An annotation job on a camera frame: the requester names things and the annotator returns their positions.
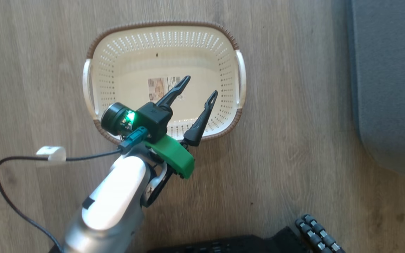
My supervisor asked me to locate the printed paper basket label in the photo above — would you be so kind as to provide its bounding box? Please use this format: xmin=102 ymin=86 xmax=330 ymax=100
xmin=148 ymin=76 xmax=183 ymax=103

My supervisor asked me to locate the teal cable connector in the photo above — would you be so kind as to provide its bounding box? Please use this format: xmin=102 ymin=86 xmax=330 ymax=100
xmin=119 ymin=127 xmax=149 ymax=154

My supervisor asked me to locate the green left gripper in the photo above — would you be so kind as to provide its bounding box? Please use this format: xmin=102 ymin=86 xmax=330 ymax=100
xmin=146 ymin=75 xmax=219 ymax=179

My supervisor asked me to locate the thin black cable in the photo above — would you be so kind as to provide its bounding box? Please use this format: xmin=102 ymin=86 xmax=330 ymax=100
xmin=0 ymin=149 xmax=124 ymax=253

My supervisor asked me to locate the white cable clip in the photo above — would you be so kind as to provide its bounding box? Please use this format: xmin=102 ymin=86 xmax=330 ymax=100
xmin=35 ymin=146 xmax=67 ymax=162

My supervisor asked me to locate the white perforated laundry basket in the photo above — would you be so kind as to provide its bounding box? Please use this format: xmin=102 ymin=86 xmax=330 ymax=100
xmin=82 ymin=20 xmax=247 ymax=145

